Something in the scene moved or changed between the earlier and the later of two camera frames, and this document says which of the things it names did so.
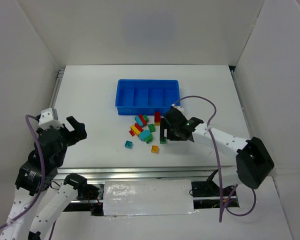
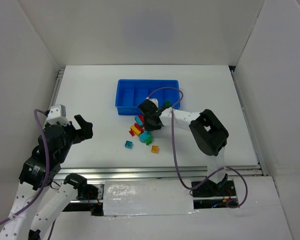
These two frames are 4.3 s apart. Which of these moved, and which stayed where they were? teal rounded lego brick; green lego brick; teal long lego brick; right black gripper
Moved: right black gripper
Stayed: teal long lego brick; teal rounded lego brick; green lego brick
